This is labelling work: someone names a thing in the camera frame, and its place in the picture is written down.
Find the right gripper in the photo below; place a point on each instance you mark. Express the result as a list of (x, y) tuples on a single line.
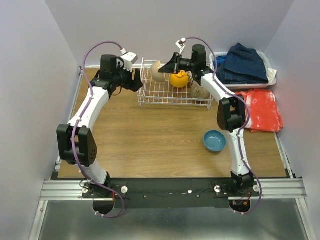
[(172, 66)]

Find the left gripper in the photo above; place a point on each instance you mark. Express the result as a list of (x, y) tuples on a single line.
[(134, 84)]

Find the orange bowl blue outside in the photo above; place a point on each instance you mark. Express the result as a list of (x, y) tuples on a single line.
[(179, 80)]

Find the white wire dish rack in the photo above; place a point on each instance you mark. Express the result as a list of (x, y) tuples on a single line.
[(163, 93)]

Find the black bowl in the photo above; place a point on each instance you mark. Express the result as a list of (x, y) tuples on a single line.
[(199, 92)]

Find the white striped bowl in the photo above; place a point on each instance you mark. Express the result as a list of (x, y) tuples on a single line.
[(190, 77)]

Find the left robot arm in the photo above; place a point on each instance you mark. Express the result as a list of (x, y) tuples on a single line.
[(76, 144)]

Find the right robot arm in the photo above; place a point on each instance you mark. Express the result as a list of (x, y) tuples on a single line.
[(231, 115)]

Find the dark blue cloth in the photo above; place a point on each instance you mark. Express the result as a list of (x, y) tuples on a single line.
[(242, 65)]

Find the red white cloth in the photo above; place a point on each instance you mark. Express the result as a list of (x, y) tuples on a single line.
[(264, 113)]

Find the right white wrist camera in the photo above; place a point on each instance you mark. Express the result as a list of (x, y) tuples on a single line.
[(181, 45)]

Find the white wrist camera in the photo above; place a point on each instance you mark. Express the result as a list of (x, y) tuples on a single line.
[(181, 45), (129, 59)]

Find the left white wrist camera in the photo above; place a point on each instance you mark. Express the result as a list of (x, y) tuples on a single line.
[(129, 59)]

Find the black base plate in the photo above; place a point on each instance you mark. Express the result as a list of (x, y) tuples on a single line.
[(168, 193)]

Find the aluminium frame rail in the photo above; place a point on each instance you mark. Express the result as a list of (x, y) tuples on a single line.
[(272, 188)]

